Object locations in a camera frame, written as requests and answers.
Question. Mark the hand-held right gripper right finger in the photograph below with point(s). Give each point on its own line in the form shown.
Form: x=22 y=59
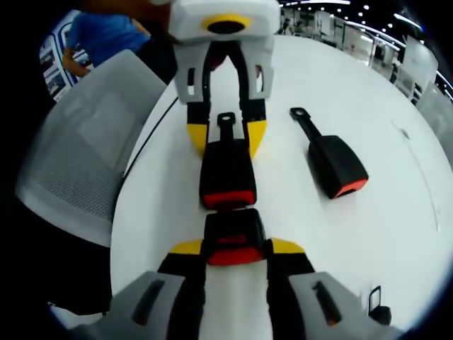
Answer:
x=290 y=280

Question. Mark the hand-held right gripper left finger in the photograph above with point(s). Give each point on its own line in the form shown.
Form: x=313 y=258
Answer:
x=177 y=283

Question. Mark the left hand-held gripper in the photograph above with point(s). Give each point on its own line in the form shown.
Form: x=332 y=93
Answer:
x=191 y=21

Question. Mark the black seat belt buckle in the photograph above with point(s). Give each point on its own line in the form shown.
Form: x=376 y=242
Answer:
x=226 y=166
x=336 y=163

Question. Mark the black seat belt tongue clip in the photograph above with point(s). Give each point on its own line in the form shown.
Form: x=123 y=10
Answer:
x=235 y=226

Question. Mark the small black seat belt tongue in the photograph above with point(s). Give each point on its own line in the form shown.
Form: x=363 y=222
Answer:
x=380 y=311

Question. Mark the person's body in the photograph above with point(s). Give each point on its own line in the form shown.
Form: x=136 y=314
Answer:
x=102 y=32

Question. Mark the white mesh office chair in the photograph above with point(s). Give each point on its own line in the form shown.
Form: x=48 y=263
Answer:
x=81 y=148

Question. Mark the blue framed display board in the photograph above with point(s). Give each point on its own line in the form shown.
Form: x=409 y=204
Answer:
x=58 y=71

